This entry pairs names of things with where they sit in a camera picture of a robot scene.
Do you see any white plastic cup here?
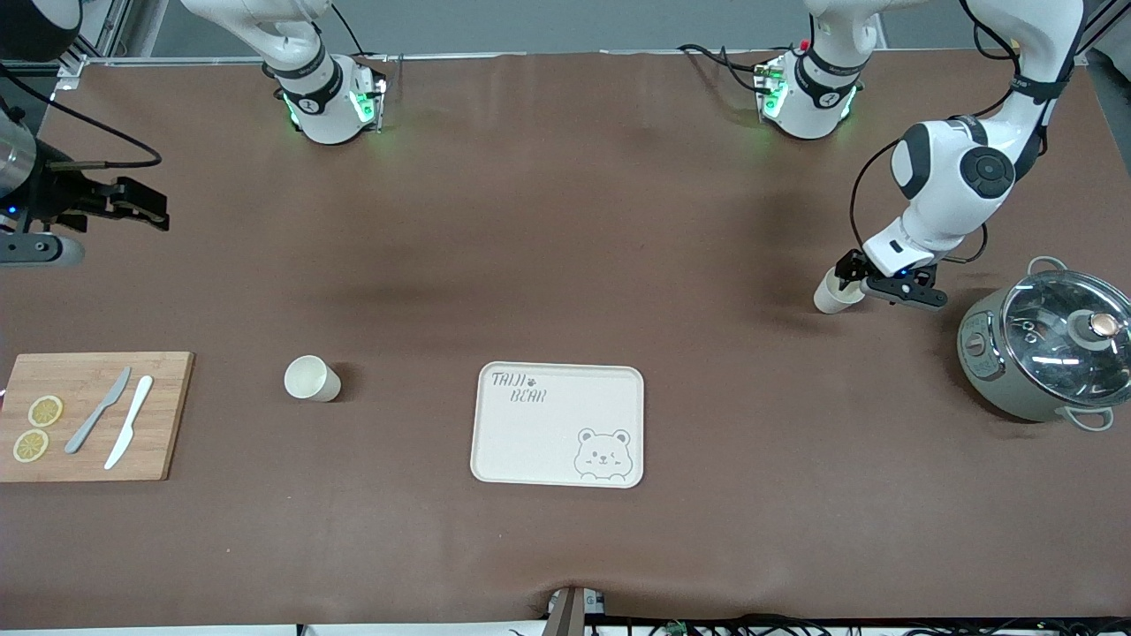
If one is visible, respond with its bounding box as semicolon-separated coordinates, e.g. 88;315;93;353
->
813;265;867;315
284;355;342;403

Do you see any cream bear print tray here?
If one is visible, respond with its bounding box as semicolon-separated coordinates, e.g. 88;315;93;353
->
470;361;646;489

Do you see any grey-green electric pot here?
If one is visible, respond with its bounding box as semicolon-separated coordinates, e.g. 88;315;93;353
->
957;256;1131;432

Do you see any glass pot lid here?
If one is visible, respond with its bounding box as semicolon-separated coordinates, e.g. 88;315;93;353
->
1003;271;1131;409

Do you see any base box with green light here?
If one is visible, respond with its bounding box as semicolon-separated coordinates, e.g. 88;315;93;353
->
352;55;388;135
754;55;789;122

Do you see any grey plastic knife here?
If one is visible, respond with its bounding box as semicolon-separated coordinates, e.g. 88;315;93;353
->
65;367;132;455

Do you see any white plastic knife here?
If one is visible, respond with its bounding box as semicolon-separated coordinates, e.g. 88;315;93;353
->
104;375;154;471

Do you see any wooden cutting board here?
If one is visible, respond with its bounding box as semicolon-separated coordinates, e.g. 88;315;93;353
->
0;352;195;483

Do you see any aluminium frame profile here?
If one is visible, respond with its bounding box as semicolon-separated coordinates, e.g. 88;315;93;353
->
53;0;156;91

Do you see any black base cable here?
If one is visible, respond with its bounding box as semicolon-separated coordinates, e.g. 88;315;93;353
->
679;42;770;94

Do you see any grey table edge bracket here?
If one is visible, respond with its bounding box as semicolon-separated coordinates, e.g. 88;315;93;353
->
546;586;607;636

